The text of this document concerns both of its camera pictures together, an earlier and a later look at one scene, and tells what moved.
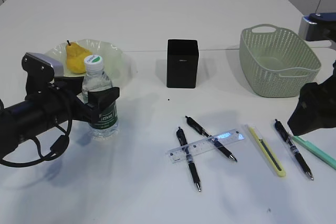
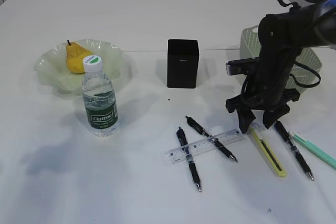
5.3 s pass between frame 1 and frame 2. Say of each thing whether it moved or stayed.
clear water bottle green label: stayed
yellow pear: stayed
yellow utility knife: stayed
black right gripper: moved
